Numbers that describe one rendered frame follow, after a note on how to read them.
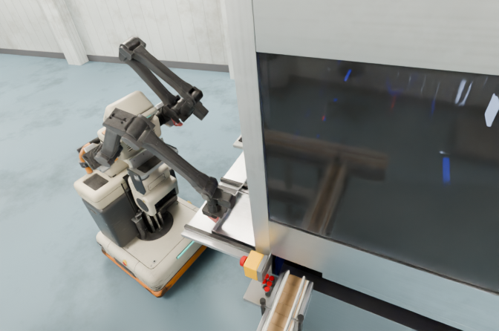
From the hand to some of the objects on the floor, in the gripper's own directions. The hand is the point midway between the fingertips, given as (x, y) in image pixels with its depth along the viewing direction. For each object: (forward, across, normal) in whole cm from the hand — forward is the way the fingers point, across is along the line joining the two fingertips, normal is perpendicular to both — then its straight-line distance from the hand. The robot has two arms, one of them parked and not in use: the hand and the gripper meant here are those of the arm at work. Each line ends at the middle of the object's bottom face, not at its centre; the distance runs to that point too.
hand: (216, 221), depth 145 cm
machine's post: (+89, -35, +9) cm, 96 cm away
